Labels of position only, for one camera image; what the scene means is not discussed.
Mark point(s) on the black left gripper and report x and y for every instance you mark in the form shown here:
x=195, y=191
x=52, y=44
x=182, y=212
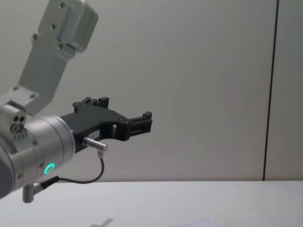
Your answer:
x=90, y=123

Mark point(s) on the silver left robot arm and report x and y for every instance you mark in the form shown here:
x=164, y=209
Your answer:
x=47, y=134

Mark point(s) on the white table cloth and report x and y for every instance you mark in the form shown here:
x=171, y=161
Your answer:
x=165, y=203

